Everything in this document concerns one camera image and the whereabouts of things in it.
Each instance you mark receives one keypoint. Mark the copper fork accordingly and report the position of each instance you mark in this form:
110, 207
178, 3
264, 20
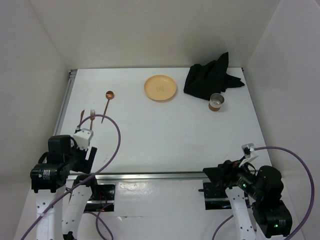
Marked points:
92, 118

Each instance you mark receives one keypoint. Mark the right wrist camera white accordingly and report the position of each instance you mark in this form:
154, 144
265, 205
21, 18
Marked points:
249, 154

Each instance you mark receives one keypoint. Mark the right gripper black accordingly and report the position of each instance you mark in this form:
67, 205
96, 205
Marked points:
215, 173

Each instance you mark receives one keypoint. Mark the copper spoon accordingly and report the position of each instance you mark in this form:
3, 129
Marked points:
109, 96

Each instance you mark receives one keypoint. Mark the aluminium front rail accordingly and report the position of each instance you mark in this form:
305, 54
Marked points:
150, 176

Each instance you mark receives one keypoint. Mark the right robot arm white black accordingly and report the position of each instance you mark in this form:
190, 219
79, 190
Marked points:
264, 187

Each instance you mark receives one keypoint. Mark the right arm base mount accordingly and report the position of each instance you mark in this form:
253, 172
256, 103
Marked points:
215, 198

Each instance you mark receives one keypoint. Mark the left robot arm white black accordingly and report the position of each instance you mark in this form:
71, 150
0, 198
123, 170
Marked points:
62, 185

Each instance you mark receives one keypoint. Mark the copper knife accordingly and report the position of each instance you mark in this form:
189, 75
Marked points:
81, 117

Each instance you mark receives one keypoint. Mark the black cloth placemat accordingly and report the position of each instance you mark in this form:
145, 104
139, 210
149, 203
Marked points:
204, 80

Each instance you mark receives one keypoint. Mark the aluminium left rail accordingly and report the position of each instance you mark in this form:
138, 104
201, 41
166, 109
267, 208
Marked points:
65, 101

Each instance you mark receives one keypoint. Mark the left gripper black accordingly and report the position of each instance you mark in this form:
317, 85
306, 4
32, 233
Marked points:
85, 165

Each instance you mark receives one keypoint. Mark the aluminium rail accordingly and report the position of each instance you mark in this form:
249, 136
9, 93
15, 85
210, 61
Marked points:
65, 101
150, 176

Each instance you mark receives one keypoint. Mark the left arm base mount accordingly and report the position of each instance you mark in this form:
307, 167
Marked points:
102, 199

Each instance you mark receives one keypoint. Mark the metal cup copper base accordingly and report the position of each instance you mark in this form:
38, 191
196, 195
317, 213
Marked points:
216, 101

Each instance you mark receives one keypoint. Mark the yellow plate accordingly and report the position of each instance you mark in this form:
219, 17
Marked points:
160, 88

